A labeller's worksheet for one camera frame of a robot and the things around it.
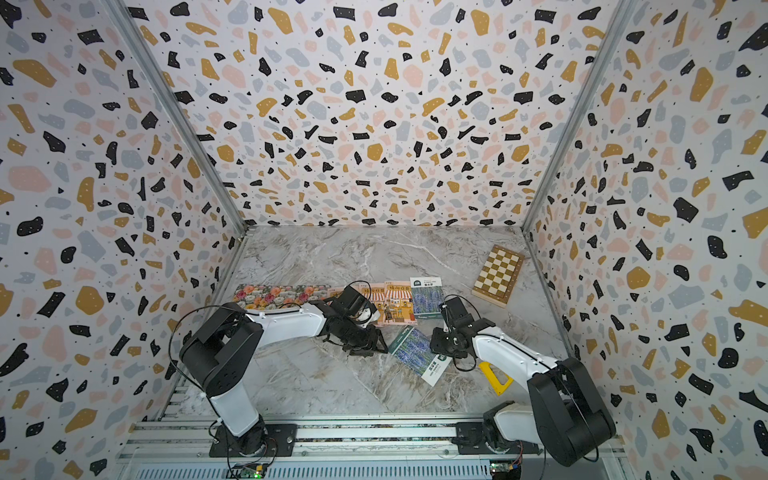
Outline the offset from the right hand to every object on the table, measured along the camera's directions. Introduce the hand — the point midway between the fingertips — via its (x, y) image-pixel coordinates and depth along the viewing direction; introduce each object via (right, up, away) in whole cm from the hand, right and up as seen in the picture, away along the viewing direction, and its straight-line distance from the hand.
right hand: (436, 345), depth 88 cm
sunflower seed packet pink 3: (-11, +10, +12) cm, 19 cm away
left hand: (-15, -1, -3) cm, 15 cm away
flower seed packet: (-53, +13, +12) cm, 56 cm away
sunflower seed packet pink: (-19, +17, -10) cm, 28 cm away
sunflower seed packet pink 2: (-18, +11, +12) cm, 24 cm away
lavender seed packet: (-2, +13, +15) cm, 19 cm away
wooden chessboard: (+23, +19, +16) cm, 34 cm away
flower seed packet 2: (-38, +14, +14) cm, 43 cm away
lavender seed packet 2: (-6, -2, +1) cm, 7 cm away
